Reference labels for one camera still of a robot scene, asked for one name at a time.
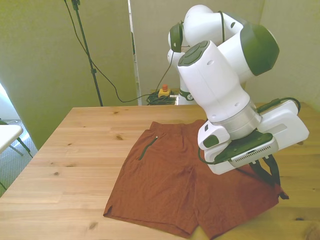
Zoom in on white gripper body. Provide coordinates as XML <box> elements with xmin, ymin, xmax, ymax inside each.
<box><xmin>198</xmin><ymin>99</ymin><xmax>310</xmax><ymax>176</ymax></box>

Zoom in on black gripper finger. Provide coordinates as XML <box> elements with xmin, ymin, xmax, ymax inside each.
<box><xmin>266</xmin><ymin>153</ymin><xmax>282</xmax><ymax>187</ymax></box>
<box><xmin>250</xmin><ymin>159</ymin><xmax>275</xmax><ymax>188</ymax></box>

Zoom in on rust orange shorts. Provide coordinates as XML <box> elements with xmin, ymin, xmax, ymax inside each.
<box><xmin>103</xmin><ymin>119</ymin><xmax>290</xmax><ymax>240</ymax></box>

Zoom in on yellow emergency stop button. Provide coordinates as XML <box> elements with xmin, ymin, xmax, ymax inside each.
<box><xmin>157</xmin><ymin>83</ymin><xmax>172</xmax><ymax>99</ymax></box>

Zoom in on white vertical panel strip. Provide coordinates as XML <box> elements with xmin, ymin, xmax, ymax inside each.
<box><xmin>127</xmin><ymin>0</ymin><xmax>142</xmax><ymax>106</ymax></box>

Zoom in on dark tripod pole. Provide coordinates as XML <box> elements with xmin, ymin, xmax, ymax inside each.
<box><xmin>70</xmin><ymin>0</ymin><xmax>104</xmax><ymax>108</ymax></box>

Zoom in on white folding chair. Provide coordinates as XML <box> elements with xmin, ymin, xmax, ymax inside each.
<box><xmin>0</xmin><ymin>82</ymin><xmax>34</xmax><ymax>192</ymax></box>

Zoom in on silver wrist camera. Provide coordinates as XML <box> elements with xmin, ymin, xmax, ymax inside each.
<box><xmin>214</xmin><ymin>131</ymin><xmax>279</xmax><ymax>165</ymax></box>

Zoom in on dark coiled cable bundle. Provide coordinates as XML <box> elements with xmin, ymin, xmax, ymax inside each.
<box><xmin>145</xmin><ymin>90</ymin><xmax>180</xmax><ymax>106</ymax></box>

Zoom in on black tripod camera cable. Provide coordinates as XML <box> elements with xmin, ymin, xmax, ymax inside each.
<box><xmin>62</xmin><ymin>0</ymin><xmax>152</xmax><ymax>104</ymax></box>

